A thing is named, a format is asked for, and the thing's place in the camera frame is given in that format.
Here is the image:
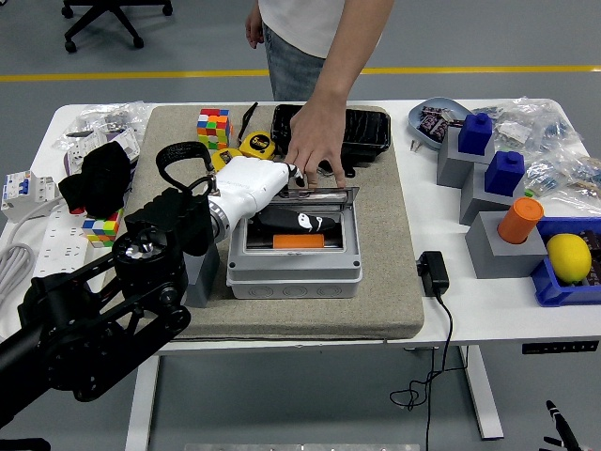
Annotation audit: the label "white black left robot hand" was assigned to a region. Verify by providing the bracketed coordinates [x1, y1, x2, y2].
[213, 155, 340, 235]

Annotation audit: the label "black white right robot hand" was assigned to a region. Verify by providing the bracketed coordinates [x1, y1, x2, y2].
[543, 399, 583, 451]

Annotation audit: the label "person's right hand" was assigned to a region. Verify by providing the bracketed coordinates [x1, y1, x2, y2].
[244, 4, 267, 50]

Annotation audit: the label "person's left hand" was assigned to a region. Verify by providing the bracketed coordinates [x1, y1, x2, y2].
[285, 96, 348, 192]

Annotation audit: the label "orange cylinder battery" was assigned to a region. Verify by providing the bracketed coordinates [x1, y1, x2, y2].
[272, 233, 326, 249]
[497, 196, 545, 245]

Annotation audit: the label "grey junction box clear lid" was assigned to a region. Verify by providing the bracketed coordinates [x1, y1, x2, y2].
[225, 185, 363, 301]

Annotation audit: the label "yellow tape measure black label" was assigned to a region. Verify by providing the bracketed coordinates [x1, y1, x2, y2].
[238, 131, 276, 161]

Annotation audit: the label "person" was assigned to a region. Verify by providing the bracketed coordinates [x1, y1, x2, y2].
[257, 0, 384, 102]

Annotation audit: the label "black cracked tray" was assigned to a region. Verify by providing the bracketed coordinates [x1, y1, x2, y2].
[270, 103, 393, 178]

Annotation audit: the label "colourful puzzle cube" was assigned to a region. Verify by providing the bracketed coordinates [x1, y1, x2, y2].
[195, 107, 234, 150]
[82, 209, 124, 248]

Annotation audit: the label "black table control panel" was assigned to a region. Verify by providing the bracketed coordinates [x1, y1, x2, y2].
[521, 341, 601, 356]

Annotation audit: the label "grey-brown mat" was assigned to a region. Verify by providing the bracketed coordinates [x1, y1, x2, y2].
[95, 103, 426, 343]

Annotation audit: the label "grey block with round hole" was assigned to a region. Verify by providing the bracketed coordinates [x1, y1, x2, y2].
[184, 241, 221, 309]
[464, 210, 549, 280]

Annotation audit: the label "pale blue dish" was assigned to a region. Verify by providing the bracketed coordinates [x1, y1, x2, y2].
[407, 97, 472, 151]

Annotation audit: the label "white table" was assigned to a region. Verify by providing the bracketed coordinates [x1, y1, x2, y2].
[0, 97, 601, 451]

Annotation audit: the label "blue plastic bin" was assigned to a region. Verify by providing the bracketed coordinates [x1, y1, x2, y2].
[530, 216, 601, 308]

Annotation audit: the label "black cloth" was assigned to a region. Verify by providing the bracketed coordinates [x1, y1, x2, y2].
[58, 142, 132, 218]

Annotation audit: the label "black office chair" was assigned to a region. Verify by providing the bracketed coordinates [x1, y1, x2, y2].
[61, 0, 174, 54]

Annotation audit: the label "clear bag of parts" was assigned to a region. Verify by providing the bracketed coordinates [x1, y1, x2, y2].
[520, 148, 601, 216]
[491, 97, 587, 159]
[52, 101, 154, 151]

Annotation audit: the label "blue block with knob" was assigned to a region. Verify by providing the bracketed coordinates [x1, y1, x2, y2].
[457, 112, 494, 156]
[484, 150, 525, 197]

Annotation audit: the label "yellow lemon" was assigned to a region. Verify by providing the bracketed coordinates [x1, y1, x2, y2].
[546, 233, 593, 285]

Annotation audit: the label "white socket purple edge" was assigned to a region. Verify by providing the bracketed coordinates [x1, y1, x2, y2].
[62, 140, 95, 176]

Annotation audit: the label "dark parts in bin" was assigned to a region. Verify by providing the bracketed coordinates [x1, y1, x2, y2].
[574, 228, 601, 288]

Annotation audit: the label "white power strip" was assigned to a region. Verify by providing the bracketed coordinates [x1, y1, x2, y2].
[35, 204, 93, 278]

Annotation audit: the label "white circuit breaker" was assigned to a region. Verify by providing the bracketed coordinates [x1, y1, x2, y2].
[1, 169, 62, 222]

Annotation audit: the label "yellow tape measure black strap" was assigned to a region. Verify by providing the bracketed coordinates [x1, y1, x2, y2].
[209, 147, 245, 174]

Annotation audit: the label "thin black strap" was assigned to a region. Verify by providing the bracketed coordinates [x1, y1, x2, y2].
[236, 101, 259, 145]

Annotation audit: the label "white wall socket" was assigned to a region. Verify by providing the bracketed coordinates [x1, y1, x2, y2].
[108, 129, 142, 162]

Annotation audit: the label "black power adapter with cord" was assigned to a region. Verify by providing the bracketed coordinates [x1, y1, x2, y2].
[390, 250, 466, 451]

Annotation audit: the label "white power cable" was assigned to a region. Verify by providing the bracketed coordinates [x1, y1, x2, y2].
[0, 195, 65, 325]

